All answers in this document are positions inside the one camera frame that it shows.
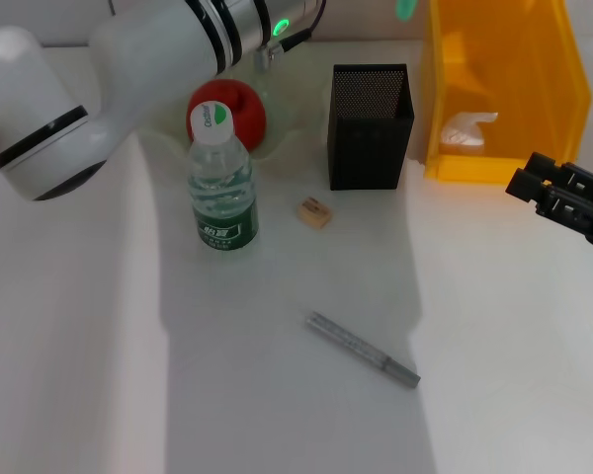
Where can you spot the grey marker pen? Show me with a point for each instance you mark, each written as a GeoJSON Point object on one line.
{"type": "Point", "coordinates": [361, 348]}

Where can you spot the red round fruit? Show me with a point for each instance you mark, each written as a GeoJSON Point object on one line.
{"type": "Point", "coordinates": [247, 113]}

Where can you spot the yellow plastic storage bin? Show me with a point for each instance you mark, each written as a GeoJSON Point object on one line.
{"type": "Point", "coordinates": [514, 59]}

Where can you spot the clear water bottle green label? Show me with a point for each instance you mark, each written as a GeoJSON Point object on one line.
{"type": "Point", "coordinates": [225, 197]}

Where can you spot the green pen with white clip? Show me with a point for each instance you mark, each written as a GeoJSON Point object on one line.
{"type": "Point", "coordinates": [405, 10]}

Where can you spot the small wooden pencil sharpener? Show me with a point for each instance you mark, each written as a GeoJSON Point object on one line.
{"type": "Point", "coordinates": [316, 212]}

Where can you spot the pale green glass fruit plate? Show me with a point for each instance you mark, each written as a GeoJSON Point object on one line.
{"type": "Point", "coordinates": [296, 113]}

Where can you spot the white paper ball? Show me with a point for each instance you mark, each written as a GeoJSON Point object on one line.
{"type": "Point", "coordinates": [462, 133]}

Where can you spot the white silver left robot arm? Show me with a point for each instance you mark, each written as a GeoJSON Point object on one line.
{"type": "Point", "coordinates": [104, 74]}

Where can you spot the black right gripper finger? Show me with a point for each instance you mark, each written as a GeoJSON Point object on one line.
{"type": "Point", "coordinates": [568, 175]}
{"type": "Point", "coordinates": [568, 210]}

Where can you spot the black mesh pen holder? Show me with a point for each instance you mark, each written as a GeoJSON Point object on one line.
{"type": "Point", "coordinates": [370, 148]}

